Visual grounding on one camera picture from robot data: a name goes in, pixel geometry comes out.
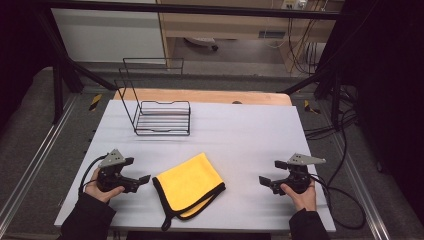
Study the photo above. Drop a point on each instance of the wooden board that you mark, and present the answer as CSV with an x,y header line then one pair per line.
x,y
206,96

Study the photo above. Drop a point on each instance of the yellow cloth with black trim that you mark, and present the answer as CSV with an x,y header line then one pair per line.
x,y
186,183

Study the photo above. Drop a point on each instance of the person's left hand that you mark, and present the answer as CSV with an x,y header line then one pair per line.
x,y
100,195

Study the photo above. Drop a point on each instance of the white cabinet panel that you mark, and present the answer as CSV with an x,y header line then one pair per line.
x,y
106,36

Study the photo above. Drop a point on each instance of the white power strip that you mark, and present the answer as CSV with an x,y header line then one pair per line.
x,y
294,4

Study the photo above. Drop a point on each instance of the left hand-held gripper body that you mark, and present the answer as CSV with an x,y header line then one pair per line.
x,y
111,176

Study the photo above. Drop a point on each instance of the yellow black tape marker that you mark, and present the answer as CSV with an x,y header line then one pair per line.
x,y
311,107
95,102

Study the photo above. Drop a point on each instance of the black metal frame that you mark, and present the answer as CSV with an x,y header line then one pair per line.
x,y
186,9

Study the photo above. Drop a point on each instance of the person's right hand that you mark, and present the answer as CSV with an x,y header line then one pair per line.
x,y
304,201

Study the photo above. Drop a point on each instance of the aluminium rail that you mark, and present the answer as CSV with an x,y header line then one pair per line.
x,y
361,196
36,156

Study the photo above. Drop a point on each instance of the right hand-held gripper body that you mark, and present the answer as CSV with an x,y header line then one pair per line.
x,y
298,178

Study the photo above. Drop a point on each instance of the white chair base with caster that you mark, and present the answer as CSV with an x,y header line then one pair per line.
x,y
201,41

